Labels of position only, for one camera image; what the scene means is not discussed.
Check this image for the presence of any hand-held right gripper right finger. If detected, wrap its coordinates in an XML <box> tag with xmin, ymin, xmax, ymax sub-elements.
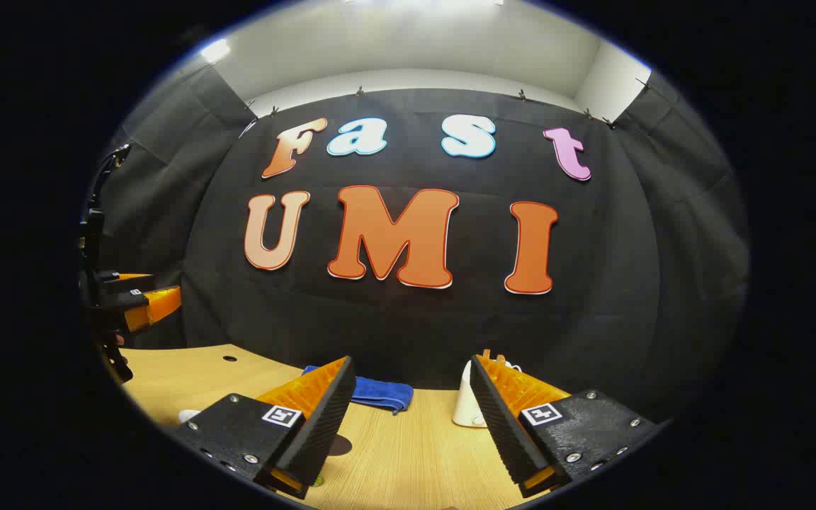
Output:
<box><xmin>470</xmin><ymin>354</ymin><xmax>671</xmax><ymax>499</ymax></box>

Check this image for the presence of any blue towel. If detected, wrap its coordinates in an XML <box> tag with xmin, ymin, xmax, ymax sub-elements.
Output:
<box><xmin>302</xmin><ymin>365</ymin><xmax>414</xmax><ymax>415</ymax></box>

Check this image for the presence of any white toaster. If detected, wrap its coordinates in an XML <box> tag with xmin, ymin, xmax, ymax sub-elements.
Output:
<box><xmin>452</xmin><ymin>360</ymin><xmax>523</xmax><ymax>429</ymax></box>

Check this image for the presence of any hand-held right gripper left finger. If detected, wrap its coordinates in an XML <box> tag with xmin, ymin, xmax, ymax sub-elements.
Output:
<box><xmin>171</xmin><ymin>356</ymin><xmax>357</xmax><ymax>500</ymax></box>

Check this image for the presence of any black backdrop cloth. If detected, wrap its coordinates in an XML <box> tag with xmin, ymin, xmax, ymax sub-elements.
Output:
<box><xmin>96</xmin><ymin>67</ymin><xmax>752</xmax><ymax>426</ymax></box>

